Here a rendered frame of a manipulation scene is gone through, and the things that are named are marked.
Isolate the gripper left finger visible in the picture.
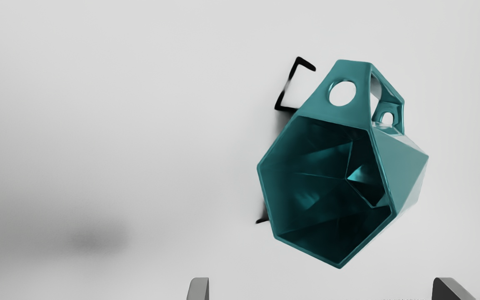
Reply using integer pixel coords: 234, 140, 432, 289
187, 277, 210, 300

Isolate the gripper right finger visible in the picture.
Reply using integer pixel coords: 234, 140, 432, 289
432, 277, 477, 300

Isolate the teal faceted mug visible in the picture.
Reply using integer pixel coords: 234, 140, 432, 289
257, 59, 429, 270

